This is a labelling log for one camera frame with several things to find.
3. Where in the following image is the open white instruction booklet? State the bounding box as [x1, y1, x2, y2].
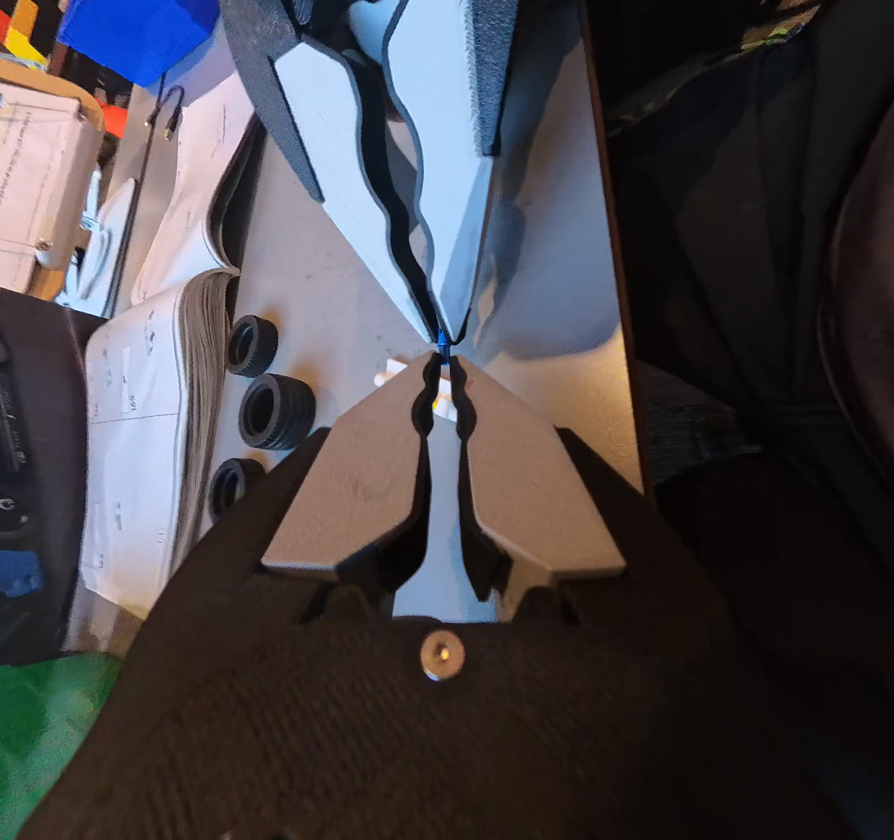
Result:
[80, 72, 263, 618]

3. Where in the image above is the narrow black rubber tyre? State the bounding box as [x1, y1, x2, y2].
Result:
[208, 458, 266, 523]

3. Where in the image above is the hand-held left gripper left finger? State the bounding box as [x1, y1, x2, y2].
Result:
[260, 352, 442, 595]

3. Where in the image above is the blue plastic bin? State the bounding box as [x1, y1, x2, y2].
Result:
[56, 0, 221, 87]

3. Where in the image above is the wooden board with paper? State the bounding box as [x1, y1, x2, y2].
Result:
[0, 61, 106, 300]

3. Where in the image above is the grey desk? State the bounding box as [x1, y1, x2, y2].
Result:
[63, 0, 654, 656]

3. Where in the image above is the multicoloured box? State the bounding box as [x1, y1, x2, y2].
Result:
[0, 0, 64, 69]

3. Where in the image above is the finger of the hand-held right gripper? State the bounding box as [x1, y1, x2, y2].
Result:
[383, 0, 495, 344]
[271, 39, 442, 344]

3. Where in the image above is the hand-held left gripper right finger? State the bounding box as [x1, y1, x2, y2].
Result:
[450, 355, 627, 619]

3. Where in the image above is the green plastic bin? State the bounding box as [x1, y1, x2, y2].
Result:
[0, 652, 127, 840]

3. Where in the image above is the white toy beam brick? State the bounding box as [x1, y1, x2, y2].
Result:
[373, 358, 461, 423]

